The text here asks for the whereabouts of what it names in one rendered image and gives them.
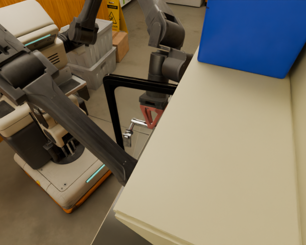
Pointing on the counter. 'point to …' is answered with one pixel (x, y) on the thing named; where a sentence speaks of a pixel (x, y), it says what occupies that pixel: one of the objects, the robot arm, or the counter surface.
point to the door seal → (128, 87)
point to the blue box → (256, 34)
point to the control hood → (218, 164)
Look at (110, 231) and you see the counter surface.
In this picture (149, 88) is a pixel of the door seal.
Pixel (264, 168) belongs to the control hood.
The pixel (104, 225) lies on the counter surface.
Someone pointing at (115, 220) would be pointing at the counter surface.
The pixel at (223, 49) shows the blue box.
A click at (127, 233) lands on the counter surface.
